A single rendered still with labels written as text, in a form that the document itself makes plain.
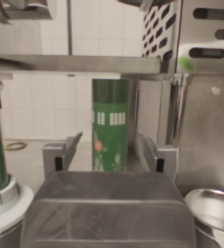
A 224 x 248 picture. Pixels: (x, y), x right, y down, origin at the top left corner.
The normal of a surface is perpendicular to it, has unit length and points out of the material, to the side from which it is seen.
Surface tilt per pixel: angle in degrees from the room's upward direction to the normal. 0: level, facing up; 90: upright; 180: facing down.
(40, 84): 90
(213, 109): 90
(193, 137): 90
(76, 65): 90
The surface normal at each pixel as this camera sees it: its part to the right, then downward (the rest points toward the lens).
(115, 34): 0.01, 0.25
